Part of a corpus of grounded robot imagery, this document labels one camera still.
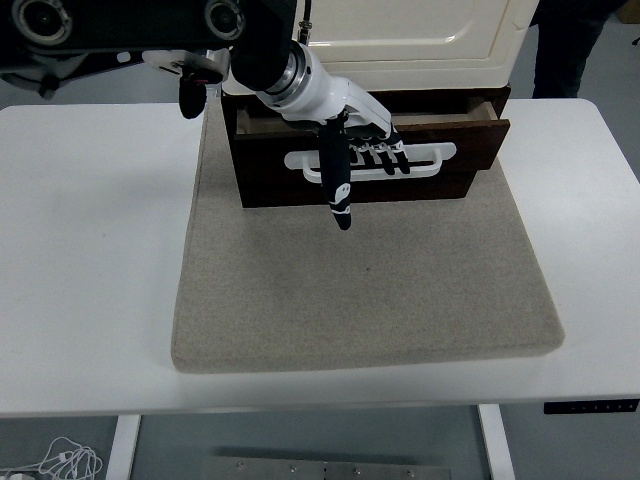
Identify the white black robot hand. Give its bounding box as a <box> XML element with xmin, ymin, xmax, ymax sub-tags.
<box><xmin>257</xmin><ymin>47</ymin><xmax>412</xmax><ymax>232</ymax></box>

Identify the white drawer handle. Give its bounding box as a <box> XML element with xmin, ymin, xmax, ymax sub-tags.
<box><xmin>283</xmin><ymin>142</ymin><xmax>459</xmax><ymax>185</ymax></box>

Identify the dark wooden drawer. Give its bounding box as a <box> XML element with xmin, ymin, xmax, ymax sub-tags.
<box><xmin>232</xmin><ymin>94</ymin><xmax>513</xmax><ymax>196</ymax></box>

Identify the cream plastic cabinet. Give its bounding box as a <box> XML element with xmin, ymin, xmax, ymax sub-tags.
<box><xmin>222</xmin><ymin>0</ymin><xmax>539</xmax><ymax>96</ymax></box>

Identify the dark wooden drawer case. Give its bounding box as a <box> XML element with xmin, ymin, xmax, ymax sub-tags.
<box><xmin>222</xmin><ymin>83</ymin><xmax>513</xmax><ymax>210</ymax></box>

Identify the beige felt mat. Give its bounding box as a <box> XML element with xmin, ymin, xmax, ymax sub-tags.
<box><xmin>171</xmin><ymin>97</ymin><xmax>567</xmax><ymax>374</ymax></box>

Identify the person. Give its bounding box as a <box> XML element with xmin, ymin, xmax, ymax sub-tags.
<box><xmin>530</xmin><ymin>0</ymin><xmax>627</xmax><ymax>100</ymax></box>

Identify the white table leg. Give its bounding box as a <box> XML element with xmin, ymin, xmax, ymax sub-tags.
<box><xmin>105</xmin><ymin>413</ymin><xmax>144</xmax><ymax>480</ymax></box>
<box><xmin>477</xmin><ymin>403</ymin><xmax>516</xmax><ymax>480</ymax></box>

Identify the black table control panel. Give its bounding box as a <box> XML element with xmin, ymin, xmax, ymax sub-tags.
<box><xmin>543</xmin><ymin>398</ymin><xmax>640</xmax><ymax>416</ymax></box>

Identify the white cable bundle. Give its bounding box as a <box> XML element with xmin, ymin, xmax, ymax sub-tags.
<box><xmin>9</xmin><ymin>436</ymin><xmax>104</xmax><ymax>480</ymax></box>

